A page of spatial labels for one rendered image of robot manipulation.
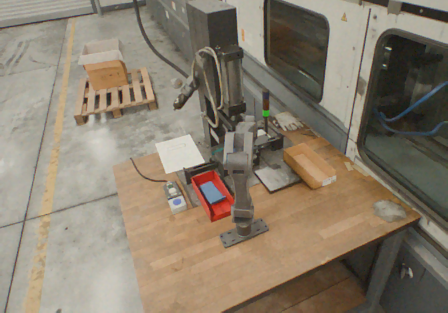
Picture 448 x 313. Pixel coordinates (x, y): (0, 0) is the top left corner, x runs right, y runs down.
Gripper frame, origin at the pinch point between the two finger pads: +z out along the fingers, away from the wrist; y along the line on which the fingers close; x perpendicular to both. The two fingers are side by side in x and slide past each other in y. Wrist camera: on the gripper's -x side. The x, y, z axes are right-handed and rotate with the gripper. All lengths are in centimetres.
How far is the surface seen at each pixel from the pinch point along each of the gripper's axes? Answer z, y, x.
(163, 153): 27, 32, 31
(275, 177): 5.0, -11.8, -12.3
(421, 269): 13, -73, -57
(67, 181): 163, 112, 110
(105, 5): 461, 812, -9
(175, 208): 5.4, -9.2, 36.3
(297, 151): 8.7, -1.3, -31.9
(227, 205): 4.8, -16.3, 14.3
